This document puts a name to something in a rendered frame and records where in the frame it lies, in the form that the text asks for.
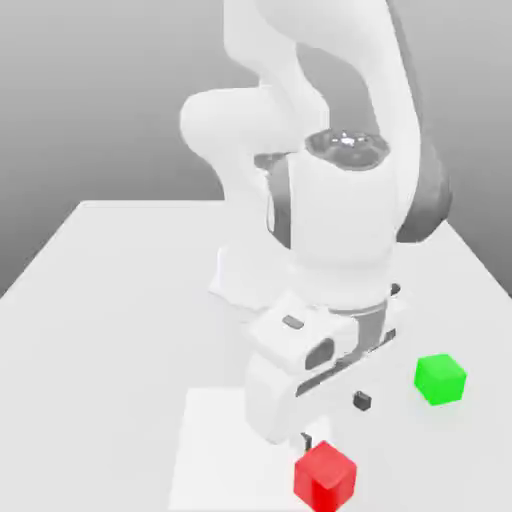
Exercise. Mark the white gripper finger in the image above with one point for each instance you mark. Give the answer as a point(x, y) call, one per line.
point(307, 440)
point(362, 400)

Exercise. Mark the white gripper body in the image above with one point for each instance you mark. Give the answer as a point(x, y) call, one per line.
point(272, 400)

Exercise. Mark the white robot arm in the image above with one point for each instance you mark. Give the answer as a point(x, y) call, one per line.
point(340, 224)

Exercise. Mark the small red cube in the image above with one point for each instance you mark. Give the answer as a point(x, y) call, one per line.
point(324, 476)

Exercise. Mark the small green cube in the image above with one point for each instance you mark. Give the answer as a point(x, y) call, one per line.
point(440, 380)

